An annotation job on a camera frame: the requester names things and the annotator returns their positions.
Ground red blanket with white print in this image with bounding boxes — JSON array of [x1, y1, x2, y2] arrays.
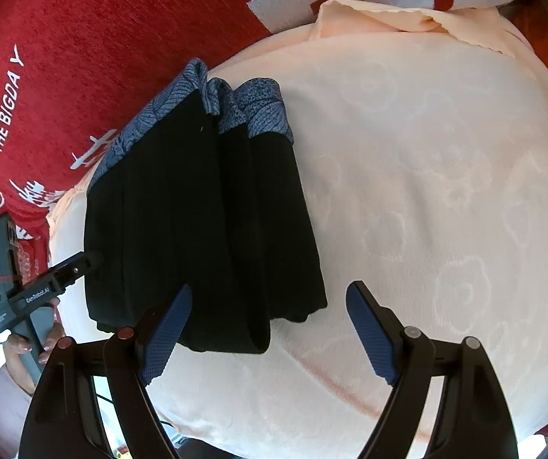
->
[[0, 0, 548, 293]]

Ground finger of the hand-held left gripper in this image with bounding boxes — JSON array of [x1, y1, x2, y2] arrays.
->
[[43, 250, 105, 291]]

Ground black pants with blue waistband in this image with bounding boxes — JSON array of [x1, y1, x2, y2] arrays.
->
[[83, 57, 328, 355]]

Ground person's left hand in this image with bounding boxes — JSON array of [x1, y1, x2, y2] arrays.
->
[[3, 296, 67, 384]]

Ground peach towel blanket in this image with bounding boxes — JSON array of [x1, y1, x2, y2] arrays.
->
[[47, 0, 548, 459]]

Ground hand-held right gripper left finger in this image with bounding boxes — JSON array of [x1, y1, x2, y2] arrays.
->
[[18, 283, 193, 459]]

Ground person's left forearm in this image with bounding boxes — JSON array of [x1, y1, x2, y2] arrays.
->
[[0, 361, 36, 413]]

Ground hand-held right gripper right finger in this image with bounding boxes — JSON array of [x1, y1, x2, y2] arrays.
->
[[346, 281, 519, 459]]

